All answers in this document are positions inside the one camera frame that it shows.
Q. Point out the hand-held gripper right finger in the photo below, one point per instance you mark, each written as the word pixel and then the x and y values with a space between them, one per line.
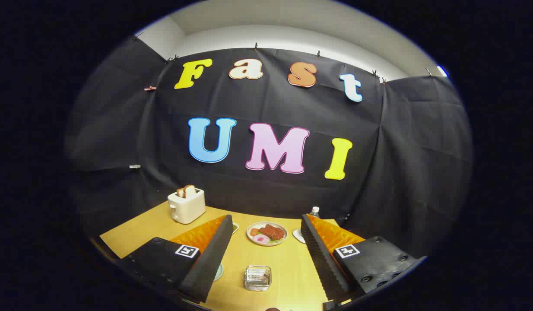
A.
pixel 320 255

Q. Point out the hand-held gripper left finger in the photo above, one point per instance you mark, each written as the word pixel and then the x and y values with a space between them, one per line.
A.
pixel 210 259

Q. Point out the light green plate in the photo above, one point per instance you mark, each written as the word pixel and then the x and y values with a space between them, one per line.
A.
pixel 218 272

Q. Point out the white square coaster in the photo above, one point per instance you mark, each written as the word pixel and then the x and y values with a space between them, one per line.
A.
pixel 299 236

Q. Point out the white divided grain dish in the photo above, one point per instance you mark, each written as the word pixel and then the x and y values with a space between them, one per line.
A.
pixel 235 227

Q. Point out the green label water bottle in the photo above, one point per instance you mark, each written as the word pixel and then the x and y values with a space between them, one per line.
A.
pixel 314 211

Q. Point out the white round food plate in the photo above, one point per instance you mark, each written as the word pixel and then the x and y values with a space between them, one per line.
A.
pixel 251 238

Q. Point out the brown meat slices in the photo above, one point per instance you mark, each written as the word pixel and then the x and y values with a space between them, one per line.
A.
pixel 273 232

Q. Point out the pink round food slice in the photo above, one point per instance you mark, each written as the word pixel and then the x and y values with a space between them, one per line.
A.
pixel 261 238

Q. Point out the white toaster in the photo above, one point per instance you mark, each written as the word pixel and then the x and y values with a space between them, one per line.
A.
pixel 188 208

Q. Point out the toast bread slices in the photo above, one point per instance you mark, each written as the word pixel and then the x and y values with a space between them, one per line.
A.
pixel 187 190

